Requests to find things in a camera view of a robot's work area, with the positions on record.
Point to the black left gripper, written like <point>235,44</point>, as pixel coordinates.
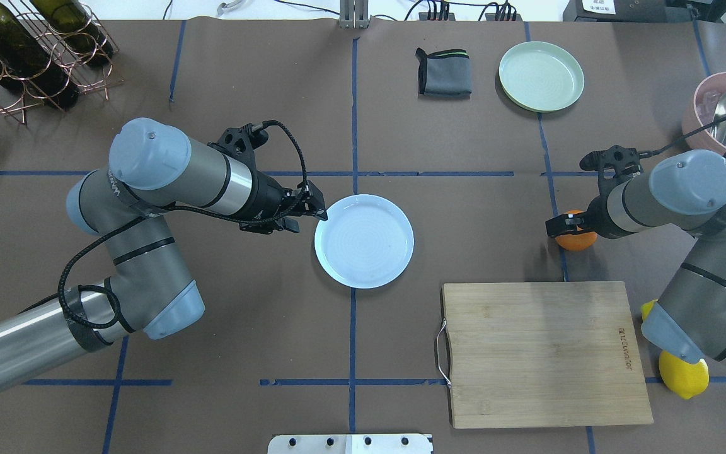
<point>266,196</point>

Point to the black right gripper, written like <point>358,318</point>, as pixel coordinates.
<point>593,217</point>

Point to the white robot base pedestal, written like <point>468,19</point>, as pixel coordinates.
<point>352,443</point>

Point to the dark wine bottle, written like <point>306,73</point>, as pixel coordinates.
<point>78,30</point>
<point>26,60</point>

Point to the dark wine bottle lower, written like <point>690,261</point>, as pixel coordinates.
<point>78,30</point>

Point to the lower yellow lemon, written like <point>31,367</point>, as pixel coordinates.
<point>646,308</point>

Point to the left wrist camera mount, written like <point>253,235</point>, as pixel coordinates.
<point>240,143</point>

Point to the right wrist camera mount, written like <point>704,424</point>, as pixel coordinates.
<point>614,166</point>

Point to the bamboo cutting board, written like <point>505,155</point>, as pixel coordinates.
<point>542,355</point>

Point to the yellow lemon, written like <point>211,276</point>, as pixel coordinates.
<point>684,379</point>
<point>646,308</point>

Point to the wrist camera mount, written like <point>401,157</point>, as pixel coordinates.
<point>240,143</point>
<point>614,166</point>

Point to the black power strip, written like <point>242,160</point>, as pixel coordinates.
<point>448,11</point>

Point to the upper yellow lemon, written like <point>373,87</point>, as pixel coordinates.
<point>684,379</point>

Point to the orange mandarin fruit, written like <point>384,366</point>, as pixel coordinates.
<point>577,242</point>

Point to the light blue plate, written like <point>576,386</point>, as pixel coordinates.
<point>366,242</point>

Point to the copper wire bottle rack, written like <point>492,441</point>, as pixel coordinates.
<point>51,54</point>

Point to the dark wine bottle upper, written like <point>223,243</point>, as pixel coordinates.
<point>26,60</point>

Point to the light green plate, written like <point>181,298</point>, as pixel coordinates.
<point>541,77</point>

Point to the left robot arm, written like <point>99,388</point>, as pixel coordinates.
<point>133,277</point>

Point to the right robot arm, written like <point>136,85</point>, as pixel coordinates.
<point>689,191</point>

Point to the folded grey cloth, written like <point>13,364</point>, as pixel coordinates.
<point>444,74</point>

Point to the aluminium frame post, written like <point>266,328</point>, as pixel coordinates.
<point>354,14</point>

